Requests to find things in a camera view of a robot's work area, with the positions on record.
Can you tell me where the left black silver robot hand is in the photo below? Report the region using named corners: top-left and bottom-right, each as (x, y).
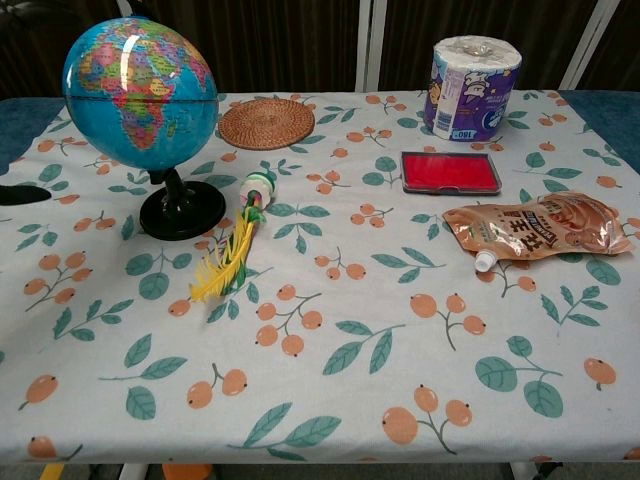
top-left (0, 184), bottom-right (53, 207)

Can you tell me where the blue globe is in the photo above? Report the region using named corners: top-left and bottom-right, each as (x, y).
top-left (61, 16), bottom-right (227, 242)

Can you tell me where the dark ribbed partition panel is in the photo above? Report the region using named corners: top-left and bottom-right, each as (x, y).
top-left (132, 0), bottom-right (360, 95)
top-left (383, 0), bottom-right (597, 93)
top-left (589, 0), bottom-right (640, 92)
top-left (0, 0), bottom-right (124, 101)

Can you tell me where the yellow green feather shuttlecock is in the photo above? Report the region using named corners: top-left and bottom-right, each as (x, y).
top-left (188, 169), bottom-right (278, 304)

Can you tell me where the round brown rattan coaster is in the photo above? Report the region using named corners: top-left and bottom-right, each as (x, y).
top-left (217, 97), bottom-right (316, 150)

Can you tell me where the orange round object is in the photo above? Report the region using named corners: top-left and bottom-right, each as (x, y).
top-left (162, 463), bottom-right (214, 480)

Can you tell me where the floral print tablecloth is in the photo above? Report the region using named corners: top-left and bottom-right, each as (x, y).
top-left (0, 89), bottom-right (640, 464)

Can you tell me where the red ink stamp pad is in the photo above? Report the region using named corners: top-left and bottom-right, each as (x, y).
top-left (400, 150), bottom-right (503, 197)

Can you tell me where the wrapped toilet paper roll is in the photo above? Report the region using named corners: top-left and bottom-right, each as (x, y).
top-left (423, 34), bottom-right (523, 141)

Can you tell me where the brown spouted refill pouch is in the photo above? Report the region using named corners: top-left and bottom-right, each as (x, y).
top-left (441, 191), bottom-right (634, 274)

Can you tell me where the silver partition frame post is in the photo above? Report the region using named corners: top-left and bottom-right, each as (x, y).
top-left (355, 0), bottom-right (387, 94)
top-left (558, 0), bottom-right (619, 92)

